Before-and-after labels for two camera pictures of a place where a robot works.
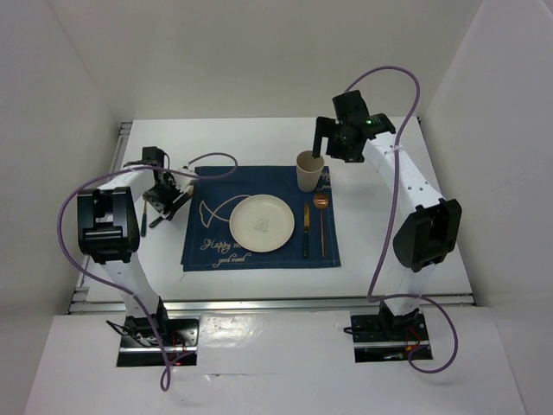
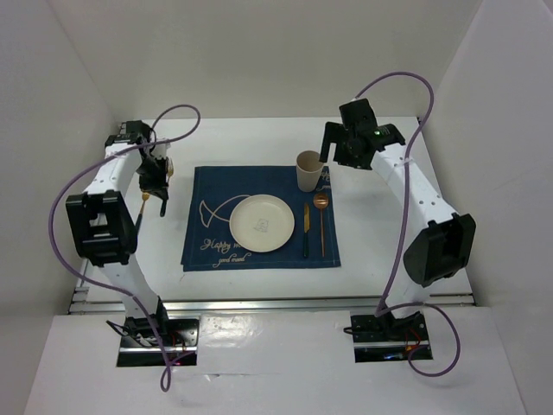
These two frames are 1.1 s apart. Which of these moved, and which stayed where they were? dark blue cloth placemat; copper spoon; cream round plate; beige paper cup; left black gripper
Moved: left black gripper
Stayed: dark blue cloth placemat; beige paper cup; cream round plate; copper spoon
